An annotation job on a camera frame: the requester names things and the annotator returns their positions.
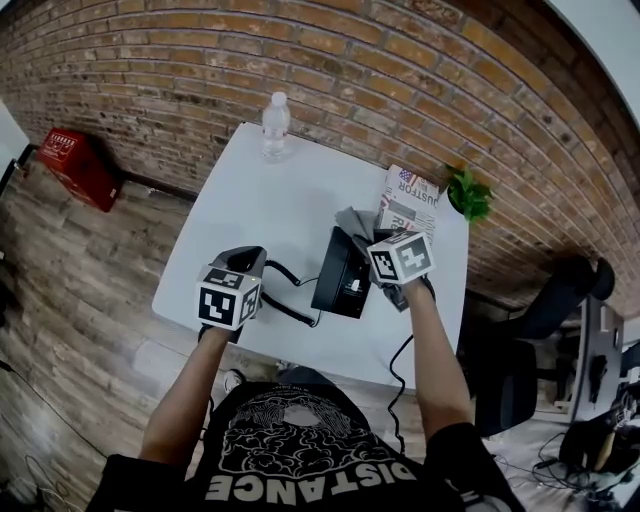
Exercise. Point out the red box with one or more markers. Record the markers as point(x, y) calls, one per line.
point(80, 170)

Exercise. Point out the clear plastic water bottle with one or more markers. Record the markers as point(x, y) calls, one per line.
point(276, 130)

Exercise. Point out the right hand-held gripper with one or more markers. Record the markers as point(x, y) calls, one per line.
point(405, 260)

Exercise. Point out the person's black printed t-shirt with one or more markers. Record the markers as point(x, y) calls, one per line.
point(300, 450)

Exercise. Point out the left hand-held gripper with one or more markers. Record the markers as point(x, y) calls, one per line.
point(220, 302)

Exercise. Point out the white flag print book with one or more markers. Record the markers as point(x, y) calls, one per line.
point(410, 200)

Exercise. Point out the green plant in white pot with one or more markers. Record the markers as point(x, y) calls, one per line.
point(470, 195)

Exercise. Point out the black office chair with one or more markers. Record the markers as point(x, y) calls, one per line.
point(505, 390)

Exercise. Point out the person's left white shoe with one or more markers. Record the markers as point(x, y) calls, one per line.
point(234, 381)

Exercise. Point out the person's left forearm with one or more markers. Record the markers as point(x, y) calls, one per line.
point(185, 395)

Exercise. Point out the person's right forearm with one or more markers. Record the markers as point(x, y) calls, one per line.
point(440, 370)

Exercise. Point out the grey cloth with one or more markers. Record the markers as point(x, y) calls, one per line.
point(356, 222)

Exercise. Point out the grey desk with white frame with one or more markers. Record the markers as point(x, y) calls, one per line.
point(590, 350)

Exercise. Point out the person's grey trousers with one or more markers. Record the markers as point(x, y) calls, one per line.
point(305, 375)

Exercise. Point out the black bag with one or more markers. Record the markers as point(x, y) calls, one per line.
point(605, 450)

